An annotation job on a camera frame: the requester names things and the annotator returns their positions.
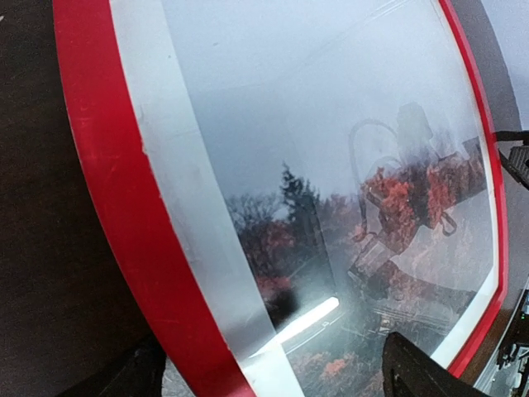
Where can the clear acrylic sheet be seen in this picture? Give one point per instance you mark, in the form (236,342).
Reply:
(310,103)

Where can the pink wooden picture frame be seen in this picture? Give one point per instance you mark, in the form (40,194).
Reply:
(124,198)

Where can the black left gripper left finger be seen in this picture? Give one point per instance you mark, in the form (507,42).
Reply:
(137,372)

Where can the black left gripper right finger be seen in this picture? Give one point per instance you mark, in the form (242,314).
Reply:
(408,371)

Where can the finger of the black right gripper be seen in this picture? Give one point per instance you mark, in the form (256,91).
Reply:
(516,164)

